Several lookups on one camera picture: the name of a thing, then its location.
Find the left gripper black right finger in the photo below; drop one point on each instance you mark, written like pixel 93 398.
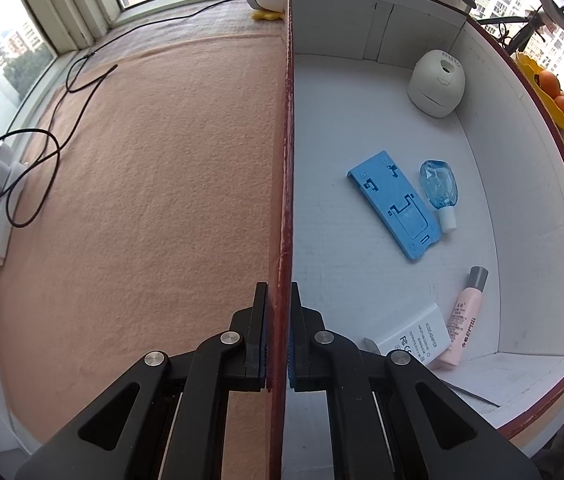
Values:
pixel 390 416

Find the yellow fruit bowl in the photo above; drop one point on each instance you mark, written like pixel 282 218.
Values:
pixel 530 68

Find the pink lotion tube grey cap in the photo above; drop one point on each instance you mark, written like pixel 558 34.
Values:
pixel 462 320

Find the orange fruit upper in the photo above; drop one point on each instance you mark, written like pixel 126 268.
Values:
pixel 549 83

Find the blue plastic phone stand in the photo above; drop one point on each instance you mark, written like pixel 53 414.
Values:
pixel 399 206

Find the white cardboard box red rim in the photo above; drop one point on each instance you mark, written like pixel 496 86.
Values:
pixel 414 149

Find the pink table mat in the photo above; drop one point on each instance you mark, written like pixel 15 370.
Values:
pixel 152 226

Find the black tripod stand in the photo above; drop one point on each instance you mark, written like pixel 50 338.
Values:
pixel 513 33

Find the small blue sanitizer bottle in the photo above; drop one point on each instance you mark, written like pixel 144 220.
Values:
pixel 440 187

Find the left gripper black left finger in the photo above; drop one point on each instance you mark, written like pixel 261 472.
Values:
pixel 166 416

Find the white round plug adapter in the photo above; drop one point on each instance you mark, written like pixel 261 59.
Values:
pixel 437 84

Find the white usb charger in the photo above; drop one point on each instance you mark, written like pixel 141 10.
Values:
pixel 424 336

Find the white power strip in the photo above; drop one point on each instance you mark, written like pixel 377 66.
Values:
pixel 12 181

